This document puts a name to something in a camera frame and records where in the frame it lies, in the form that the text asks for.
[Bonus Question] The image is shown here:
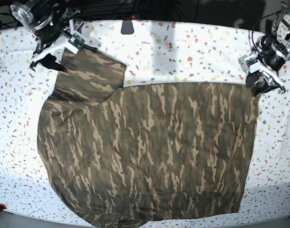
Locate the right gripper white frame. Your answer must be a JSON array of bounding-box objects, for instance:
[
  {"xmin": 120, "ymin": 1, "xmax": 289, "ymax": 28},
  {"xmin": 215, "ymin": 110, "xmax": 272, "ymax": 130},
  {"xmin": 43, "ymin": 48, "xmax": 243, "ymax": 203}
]
[{"xmin": 30, "ymin": 20, "xmax": 85, "ymax": 72}]

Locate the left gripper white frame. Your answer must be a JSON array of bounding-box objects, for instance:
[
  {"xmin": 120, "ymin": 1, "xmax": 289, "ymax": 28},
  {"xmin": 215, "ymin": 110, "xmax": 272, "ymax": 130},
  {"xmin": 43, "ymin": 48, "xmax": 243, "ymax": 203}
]
[{"xmin": 239, "ymin": 53, "xmax": 286, "ymax": 97}]

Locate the camouflage T-shirt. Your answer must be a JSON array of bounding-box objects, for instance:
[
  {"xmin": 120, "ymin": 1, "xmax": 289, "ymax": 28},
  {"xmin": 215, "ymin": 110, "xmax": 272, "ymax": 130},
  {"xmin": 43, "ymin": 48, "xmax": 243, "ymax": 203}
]
[{"xmin": 38, "ymin": 47, "xmax": 259, "ymax": 228}]

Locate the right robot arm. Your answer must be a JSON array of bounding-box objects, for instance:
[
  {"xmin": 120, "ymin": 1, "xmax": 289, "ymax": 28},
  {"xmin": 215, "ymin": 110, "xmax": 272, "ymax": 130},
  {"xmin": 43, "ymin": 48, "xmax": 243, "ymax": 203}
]
[{"xmin": 10, "ymin": 0, "xmax": 86, "ymax": 72}]

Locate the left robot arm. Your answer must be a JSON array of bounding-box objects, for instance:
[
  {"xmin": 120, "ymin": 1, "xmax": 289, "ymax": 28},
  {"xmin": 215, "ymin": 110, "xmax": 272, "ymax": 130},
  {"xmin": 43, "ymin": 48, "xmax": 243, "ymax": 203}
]
[{"xmin": 239, "ymin": 2, "xmax": 290, "ymax": 97}]

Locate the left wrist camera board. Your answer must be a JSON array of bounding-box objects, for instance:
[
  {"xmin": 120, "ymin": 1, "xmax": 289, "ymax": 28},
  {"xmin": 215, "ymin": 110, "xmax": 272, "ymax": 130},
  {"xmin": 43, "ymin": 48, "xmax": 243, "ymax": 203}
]
[{"xmin": 245, "ymin": 56, "xmax": 261, "ymax": 73}]

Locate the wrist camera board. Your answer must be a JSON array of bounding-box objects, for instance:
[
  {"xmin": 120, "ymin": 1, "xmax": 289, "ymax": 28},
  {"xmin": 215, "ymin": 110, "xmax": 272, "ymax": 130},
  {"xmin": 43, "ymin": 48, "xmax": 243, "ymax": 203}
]
[
  {"xmin": 68, "ymin": 32, "xmax": 86, "ymax": 54},
  {"xmin": 245, "ymin": 56, "xmax": 261, "ymax": 73}
]

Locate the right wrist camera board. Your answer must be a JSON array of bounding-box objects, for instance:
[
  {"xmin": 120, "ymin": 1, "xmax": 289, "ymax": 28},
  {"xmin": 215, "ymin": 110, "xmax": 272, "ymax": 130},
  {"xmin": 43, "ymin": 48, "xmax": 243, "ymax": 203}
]
[{"xmin": 68, "ymin": 32, "xmax": 86, "ymax": 54}]

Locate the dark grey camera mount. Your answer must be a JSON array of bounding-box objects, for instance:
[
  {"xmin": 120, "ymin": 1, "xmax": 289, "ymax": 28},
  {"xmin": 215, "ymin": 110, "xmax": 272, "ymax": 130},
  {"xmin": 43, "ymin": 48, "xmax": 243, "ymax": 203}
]
[{"xmin": 121, "ymin": 20, "xmax": 134, "ymax": 35}]

